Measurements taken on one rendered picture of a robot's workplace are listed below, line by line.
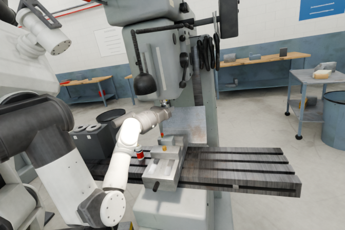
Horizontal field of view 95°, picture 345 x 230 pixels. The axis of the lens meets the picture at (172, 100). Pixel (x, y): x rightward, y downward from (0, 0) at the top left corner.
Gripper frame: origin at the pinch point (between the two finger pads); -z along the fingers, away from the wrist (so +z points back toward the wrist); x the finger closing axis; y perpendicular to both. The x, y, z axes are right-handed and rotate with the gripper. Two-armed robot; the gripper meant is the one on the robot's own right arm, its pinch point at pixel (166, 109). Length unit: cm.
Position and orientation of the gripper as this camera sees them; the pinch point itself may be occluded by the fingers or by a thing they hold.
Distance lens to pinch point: 79.1
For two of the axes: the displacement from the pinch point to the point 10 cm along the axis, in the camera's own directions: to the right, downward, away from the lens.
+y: 1.5, 9.4, 3.1
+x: -7.7, -0.9, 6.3
